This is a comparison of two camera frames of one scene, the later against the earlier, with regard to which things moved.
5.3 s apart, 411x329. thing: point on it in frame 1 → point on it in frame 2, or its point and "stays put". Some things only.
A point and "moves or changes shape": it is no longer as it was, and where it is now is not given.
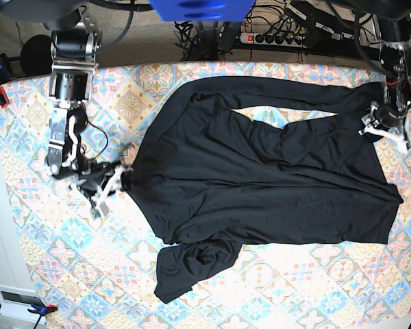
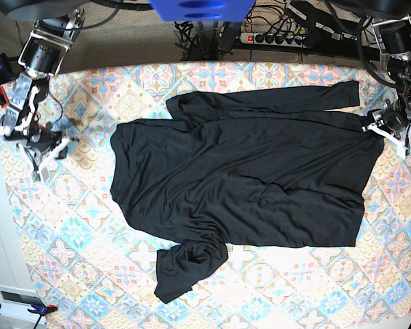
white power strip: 277,40 stays put
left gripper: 90,181 → 44,141
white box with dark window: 15,302 stays put
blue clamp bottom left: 41,310 stays put
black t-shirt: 207,179 moves or changes shape
